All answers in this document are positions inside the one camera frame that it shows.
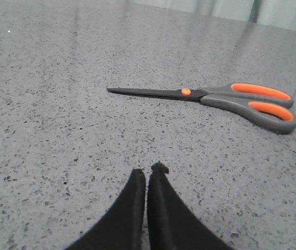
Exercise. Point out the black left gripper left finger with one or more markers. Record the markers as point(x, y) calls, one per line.
point(121, 226)

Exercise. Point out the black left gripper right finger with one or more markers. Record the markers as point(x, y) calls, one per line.
point(171, 224)

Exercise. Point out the grey orange handled scissors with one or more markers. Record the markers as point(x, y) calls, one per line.
point(263, 106)

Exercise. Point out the grey pleated curtain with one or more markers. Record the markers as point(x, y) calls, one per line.
point(276, 13)

